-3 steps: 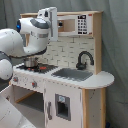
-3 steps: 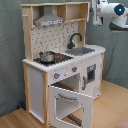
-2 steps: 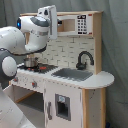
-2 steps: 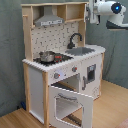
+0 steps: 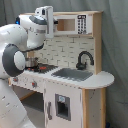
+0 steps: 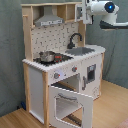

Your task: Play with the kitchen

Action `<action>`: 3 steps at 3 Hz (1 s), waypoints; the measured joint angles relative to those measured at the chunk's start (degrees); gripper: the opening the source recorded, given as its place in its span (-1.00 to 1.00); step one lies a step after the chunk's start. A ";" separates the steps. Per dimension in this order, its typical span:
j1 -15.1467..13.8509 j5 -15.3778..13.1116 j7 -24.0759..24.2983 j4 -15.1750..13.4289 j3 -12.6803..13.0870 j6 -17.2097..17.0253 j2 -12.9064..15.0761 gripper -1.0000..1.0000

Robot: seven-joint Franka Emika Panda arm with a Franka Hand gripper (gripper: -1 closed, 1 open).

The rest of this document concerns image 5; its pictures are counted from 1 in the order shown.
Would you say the black toy stovetop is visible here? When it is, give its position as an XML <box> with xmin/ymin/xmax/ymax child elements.
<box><xmin>25</xmin><ymin>63</ymin><xmax>56</xmax><ymax>74</ymax></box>

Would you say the red oven knob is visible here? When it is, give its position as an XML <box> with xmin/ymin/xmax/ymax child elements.
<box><xmin>12</xmin><ymin>76</ymin><xmax>19</xmax><ymax>83</ymax></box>
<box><xmin>32</xmin><ymin>81</ymin><xmax>37</xmax><ymax>88</ymax></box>

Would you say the right red oven knob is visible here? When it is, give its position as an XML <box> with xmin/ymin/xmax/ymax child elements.
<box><xmin>32</xmin><ymin>81</ymin><xmax>37</xmax><ymax>88</ymax></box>

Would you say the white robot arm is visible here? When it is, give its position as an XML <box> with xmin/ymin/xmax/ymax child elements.
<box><xmin>0</xmin><ymin>6</ymin><xmax>54</xmax><ymax>128</ymax></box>

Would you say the left red oven knob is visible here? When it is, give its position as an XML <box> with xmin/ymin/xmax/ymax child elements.
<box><xmin>12</xmin><ymin>76</ymin><xmax>19</xmax><ymax>83</ymax></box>

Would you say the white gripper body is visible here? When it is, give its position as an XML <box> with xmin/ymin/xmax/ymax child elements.
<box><xmin>35</xmin><ymin>6</ymin><xmax>53</xmax><ymax>17</ymax></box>

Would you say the wooden toy kitchen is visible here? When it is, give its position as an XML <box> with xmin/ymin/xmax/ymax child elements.
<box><xmin>10</xmin><ymin>11</ymin><xmax>114</xmax><ymax>128</ymax></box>

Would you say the white microwave door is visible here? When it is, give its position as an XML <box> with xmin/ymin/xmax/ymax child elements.
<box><xmin>45</xmin><ymin>6</ymin><xmax>54</xmax><ymax>38</ymax></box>

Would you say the white cabinet door with dispenser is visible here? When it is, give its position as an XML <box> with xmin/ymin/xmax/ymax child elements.
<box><xmin>44</xmin><ymin>82</ymin><xmax>82</xmax><ymax>128</ymax></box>

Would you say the small metal pot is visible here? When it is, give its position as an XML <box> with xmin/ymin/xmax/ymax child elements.
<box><xmin>25</xmin><ymin>57</ymin><xmax>38</xmax><ymax>67</ymax></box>

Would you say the black toy faucet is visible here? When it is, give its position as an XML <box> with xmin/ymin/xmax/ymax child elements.
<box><xmin>76</xmin><ymin>51</ymin><xmax>94</xmax><ymax>70</ymax></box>

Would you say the grey toy sink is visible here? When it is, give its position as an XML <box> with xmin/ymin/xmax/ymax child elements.
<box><xmin>53</xmin><ymin>68</ymin><xmax>93</xmax><ymax>81</ymax></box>

